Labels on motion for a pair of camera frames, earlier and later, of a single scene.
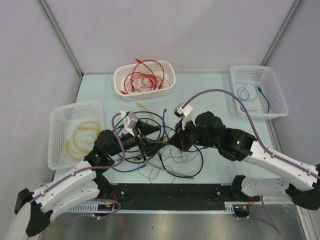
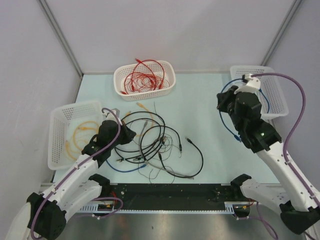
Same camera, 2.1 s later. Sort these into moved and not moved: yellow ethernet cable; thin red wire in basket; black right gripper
Moved: black right gripper
Not moved: yellow ethernet cable; thin red wire in basket
